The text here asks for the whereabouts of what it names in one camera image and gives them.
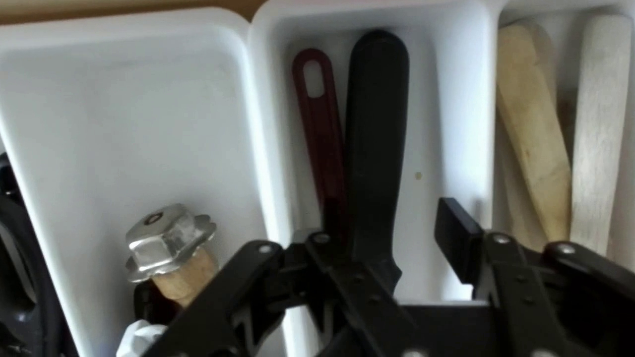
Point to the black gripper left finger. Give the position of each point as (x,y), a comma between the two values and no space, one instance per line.
(219,297)

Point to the tan wooden spatula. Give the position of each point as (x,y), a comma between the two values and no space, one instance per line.
(533,131)

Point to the white cutlery tray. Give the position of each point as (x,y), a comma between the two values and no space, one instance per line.
(132,119)

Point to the pale wooden spatula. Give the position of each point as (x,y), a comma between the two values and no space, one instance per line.
(598,131)

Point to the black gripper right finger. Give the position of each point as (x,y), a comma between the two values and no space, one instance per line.
(529,297)

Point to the cork stopper with metal cap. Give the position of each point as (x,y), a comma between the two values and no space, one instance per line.
(165,240)

